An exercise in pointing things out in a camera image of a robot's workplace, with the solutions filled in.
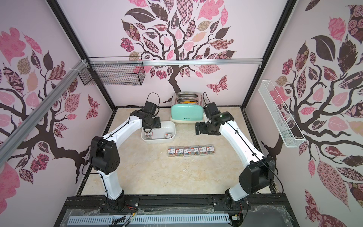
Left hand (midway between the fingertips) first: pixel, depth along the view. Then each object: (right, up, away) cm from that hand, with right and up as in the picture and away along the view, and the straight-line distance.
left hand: (155, 126), depth 92 cm
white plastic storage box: (0, -6, +8) cm, 10 cm away
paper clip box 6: (+37, -16, 0) cm, 40 cm away
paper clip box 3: (+21, -17, 0) cm, 27 cm away
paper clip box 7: (+7, -7, +7) cm, 12 cm away
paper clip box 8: (-7, -7, +8) cm, 13 cm away
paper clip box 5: (+32, -16, 0) cm, 36 cm away
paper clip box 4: (+26, -17, 0) cm, 31 cm away
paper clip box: (+11, -17, 0) cm, 20 cm away
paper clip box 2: (+16, -17, 0) cm, 23 cm away
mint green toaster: (+21, +13, +4) cm, 25 cm away
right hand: (+31, -3, -12) cm, 33 cm away
